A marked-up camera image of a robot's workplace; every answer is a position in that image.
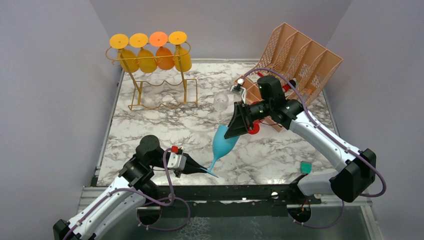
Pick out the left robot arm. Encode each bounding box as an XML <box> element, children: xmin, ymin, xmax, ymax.
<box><xmin>53</xmin><ymin>134</ymin><xmax>208</xmax><ymax>240</ymax></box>

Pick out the yellow wine glass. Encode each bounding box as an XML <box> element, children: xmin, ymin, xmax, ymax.
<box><xmin>129</xmin><ymin>33</ymin><xmax>158</xmax><ymax>74</ymax></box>
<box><xmin>168</xmin><ymin>31</ymin><xmax>192</xmax><ymax>73</ymax></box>
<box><xmin>109</xmin><ymin>33</ymin><xmax>139</xmax><ymax>73</ymax></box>

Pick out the peach plastic file organizer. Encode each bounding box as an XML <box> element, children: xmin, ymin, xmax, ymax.
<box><xmin>232</xmin><ymin>22</ymin><xmax>344</xmax><ymax>133</ymax></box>

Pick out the gold wire glass rack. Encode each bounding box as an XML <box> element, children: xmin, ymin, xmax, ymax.
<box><xmin>105</xmin><ymin>41</ymin><xmax>199</xmax><ymax>110</ymax></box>

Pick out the yellow wine glass right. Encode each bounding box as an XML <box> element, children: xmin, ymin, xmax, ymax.
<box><xmin>168</xmin><ymin>31</ymin><xmax>192</xmax><ymax>73</ymax></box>

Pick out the green small block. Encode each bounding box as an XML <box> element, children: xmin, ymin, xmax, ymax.
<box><xmin>300</xmin><ymin>161</ymin><xmax>313</xmax><ymax>175</ymax></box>

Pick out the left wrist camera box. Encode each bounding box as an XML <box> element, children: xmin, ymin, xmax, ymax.
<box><xmin>167</xmin><ymin>146</ymin><xmax>187</xmax><ymax>172</ymax></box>

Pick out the yellow wine glass far left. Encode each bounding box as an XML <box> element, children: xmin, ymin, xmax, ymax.
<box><xmin>109</xmin><ymin>33</ymin><xmax>139</xmax><ymax>73</ymax></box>

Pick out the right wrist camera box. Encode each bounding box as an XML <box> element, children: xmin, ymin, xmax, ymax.
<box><xmin>230</xmin><ymin>78</ymin><xmax>247</xmax><ymax>104</ymax></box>

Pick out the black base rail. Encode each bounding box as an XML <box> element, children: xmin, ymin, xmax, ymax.
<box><xmin>136</xmin><ymin>184</ymin><xmax>321</xmax><ymax>223</ymax></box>

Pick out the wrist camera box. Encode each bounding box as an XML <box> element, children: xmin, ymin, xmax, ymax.
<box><xmin>230</xmin><ymin>78</ymin><xmax>247</xmax><ymax>104</ymax></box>
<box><xmin>167</xmin><ymin>146</ymin><xmax>187</xmax><ymax>172</ymax></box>

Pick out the red wine glass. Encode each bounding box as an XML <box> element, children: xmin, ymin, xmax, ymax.
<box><xmin>247</xmin><ymin>120</ymin><xmax>261</xmax><ymax>135</ymax></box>

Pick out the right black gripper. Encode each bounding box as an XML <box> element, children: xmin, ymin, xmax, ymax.
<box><xmin>224</xmin><ymin>100</ymin><xmax>272</xmax><ymax>140</ymax></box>

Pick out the orange wine glass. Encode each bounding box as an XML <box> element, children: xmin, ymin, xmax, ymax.
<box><xmin>149</xmin><ymin>31</ymin><xmax>175</xmax><ymax>70</ymax></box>

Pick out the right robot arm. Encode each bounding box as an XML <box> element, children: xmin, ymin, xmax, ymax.
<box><xmin>223</xmin><ymin>75</ymin><xmax>376</xmax><ymax>204</ymax></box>

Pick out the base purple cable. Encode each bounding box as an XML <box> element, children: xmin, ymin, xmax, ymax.
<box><xmin>286</xmin><ymin>198</ymin><xmax>345</xmax><ymax>230</ymax></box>
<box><xmin>136</xmin><ymin>197</ymin><xmax>191</xmax><ymax>232</ymax></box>

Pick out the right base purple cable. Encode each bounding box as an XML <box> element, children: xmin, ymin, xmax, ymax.
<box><xmin>286</xmin><ymin>198</ymin><xmax>345</xmax><ymax>230</ymax></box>

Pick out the blue wine glass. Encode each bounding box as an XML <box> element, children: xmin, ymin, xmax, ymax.
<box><xmin>204</xmin><ymin>124</ymin><xmax>239</xmax><ymax>178</ymax></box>

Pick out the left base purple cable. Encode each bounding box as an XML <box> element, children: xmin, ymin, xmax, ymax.
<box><xmin>136</xmin><ymin>197</ymin><xmax>191</xmax><ymax>232</ymax></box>

